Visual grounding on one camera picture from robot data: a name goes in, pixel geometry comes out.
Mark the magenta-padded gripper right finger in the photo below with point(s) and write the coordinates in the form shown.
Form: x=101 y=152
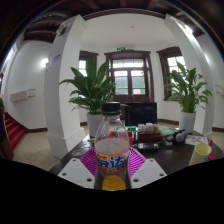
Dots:
x=138 y=161

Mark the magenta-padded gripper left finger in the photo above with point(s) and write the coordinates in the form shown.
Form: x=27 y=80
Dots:
x=87 y=163

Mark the clear orange-label drink bottle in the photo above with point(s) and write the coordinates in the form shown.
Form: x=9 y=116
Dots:
x=112 y=150

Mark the flat black device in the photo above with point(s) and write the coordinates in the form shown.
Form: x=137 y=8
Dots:
x=148 y=146

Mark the green book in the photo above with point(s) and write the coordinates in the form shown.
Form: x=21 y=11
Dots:
x=166 y=130

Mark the grey handheld microphone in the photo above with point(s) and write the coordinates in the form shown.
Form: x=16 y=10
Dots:
x=177 y=137
x=184 y=134

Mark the black office chair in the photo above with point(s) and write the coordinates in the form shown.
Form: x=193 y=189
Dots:
x=141 y=115

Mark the potted plant in white pot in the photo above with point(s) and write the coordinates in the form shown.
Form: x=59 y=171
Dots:
x=188 y=90
x=93 y=90

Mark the red carpeted staircase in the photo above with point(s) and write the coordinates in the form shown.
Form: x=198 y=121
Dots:
x=15 y=131

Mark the dark wooden glazed door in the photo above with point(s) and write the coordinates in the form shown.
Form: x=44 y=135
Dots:
x=130 y=80

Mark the dark wooden framed window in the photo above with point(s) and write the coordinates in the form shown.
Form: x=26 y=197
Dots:
x=171 y=63
x=83 y=63

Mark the green exit sign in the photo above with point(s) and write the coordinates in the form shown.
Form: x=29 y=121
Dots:
x=121 y=48

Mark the pillar emergency light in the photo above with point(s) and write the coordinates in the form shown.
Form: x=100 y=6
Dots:
x=62 y=29

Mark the dark wooden stair post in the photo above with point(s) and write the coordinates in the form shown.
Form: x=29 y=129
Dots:
x=5 y=143

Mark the glowing wall lamp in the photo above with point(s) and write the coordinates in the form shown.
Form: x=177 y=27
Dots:
x=44 y=62

